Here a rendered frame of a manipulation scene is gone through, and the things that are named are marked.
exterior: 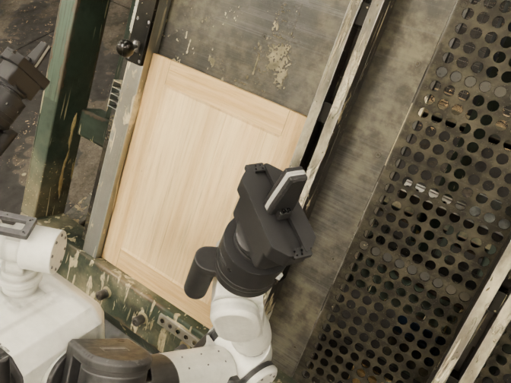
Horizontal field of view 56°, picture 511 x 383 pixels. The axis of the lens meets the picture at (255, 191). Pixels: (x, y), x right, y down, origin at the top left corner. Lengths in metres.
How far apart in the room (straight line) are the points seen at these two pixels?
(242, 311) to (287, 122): 0.49
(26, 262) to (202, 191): 0.50
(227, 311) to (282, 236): 0.17
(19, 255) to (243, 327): 0.33
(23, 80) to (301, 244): 0.81
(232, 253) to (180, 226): 0.62
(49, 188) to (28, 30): 2.97
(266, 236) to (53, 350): 0.38
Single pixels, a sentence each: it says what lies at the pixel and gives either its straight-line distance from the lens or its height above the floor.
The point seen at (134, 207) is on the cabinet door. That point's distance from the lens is 1.27.
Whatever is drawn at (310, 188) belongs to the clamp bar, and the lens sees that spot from 0.94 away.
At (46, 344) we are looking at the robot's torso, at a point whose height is 1.35.
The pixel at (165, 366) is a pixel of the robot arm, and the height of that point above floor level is 1.29.
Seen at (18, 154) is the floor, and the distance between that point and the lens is 3.19.
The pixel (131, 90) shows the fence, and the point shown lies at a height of 1.29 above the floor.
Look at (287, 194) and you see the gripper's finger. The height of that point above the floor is 1.62.
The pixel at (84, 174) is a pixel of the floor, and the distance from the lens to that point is 2.91.
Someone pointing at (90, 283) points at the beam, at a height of 0.85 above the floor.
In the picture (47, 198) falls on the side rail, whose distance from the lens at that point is 1.50.
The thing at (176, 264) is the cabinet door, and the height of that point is 0.97.
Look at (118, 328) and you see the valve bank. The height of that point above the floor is 0.74.
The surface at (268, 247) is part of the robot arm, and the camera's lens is 0.50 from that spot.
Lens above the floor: 1.99
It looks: 49 degrees down
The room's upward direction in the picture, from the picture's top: straight up
